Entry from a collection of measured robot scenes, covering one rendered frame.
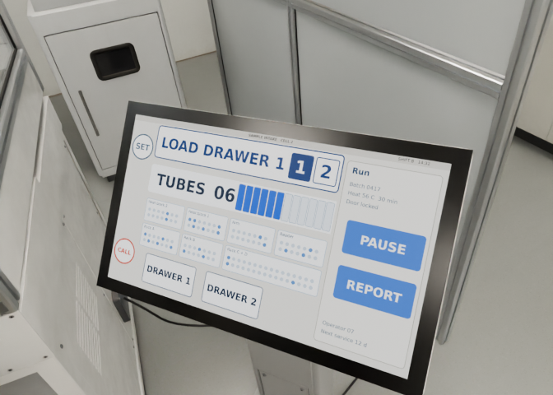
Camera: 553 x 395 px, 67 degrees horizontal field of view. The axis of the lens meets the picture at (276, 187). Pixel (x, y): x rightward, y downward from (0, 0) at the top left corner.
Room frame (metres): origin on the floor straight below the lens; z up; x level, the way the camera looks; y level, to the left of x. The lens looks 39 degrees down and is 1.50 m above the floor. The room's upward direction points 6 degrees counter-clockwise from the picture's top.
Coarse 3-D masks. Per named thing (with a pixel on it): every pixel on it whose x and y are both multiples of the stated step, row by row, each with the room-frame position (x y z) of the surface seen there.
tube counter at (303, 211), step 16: (224, 192) 0.47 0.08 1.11; (240, 192) 0.47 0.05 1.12; (256, 192) 0.46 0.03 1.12; (272, 192) 0.45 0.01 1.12; (288, 192) 0.44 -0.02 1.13; (224, 208) 0.46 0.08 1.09; (240, 208) 0.45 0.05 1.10; (256, 208) 0.44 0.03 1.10; (272, 208) 0.43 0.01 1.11; (288, 208) 0.43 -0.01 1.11; (304, 208) 0.42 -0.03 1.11; (320, 208) 0.41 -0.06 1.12; (288, 224) 0.41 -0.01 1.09; (304, 224) 0.40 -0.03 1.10; (320, 224) 0.40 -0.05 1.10
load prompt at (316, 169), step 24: (168, 144) 0.56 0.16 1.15; (192, 144) 0.54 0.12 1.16; (216, 144) 0.52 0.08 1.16; (240, 144) 0.51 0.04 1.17; (264, 144) 0.50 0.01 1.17; (216, 168) 0.50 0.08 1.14; (240, 168) 0.49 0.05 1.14; (264, 168) 0.47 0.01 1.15; (288, 168) 0.46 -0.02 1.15; (312, 168) 0.45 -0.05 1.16; (336, 168) 0.44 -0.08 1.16; (336, 192) 0.42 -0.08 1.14
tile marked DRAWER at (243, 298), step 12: (216, 276) 0.40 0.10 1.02; (228, 276) 0.39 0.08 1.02; (204, 288) 0.39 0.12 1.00; (216, 288) 0.39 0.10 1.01; (228, 288) 0.38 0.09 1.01; (240, 288) 0.38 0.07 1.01; (252, 288) 0.37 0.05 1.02; (204, 300) 0.38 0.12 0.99; (216, 300) 0.37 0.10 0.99; (228, 300) 0.37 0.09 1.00; (240, 300) 0.36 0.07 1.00; (252, 300) 0.36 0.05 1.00; (240, 312) 0.35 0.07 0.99; (252, 312) 0.35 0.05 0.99
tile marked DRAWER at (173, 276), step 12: (144, 264) 0.45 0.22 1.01; (156, 264) 0.44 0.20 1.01; (168, 264) 0.43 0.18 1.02; (180, 264) 0.43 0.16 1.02; (144, 276) 0.44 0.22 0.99; (156, 276) 0.43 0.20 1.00; (168, 276) 0.42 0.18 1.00; (180, 276) 0.42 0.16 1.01; (192, 276) 0.41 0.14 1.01; (168, 288) 0.41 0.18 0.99; (180, 288) 0.40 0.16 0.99; (192, 288) 0.40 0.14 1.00
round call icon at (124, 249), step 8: (120, 240) 0.49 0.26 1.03; (128, 240) 0.48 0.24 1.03; (136, 240) 0.48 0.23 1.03; (120, 248) 0.48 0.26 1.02; (128, 248) 0.47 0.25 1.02; (136, 248) 0.47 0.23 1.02; (112, 256) 0.48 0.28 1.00; (120, 256) 0.47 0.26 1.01; (128, 256) 0.47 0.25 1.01; (128, 264) 0.46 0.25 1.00
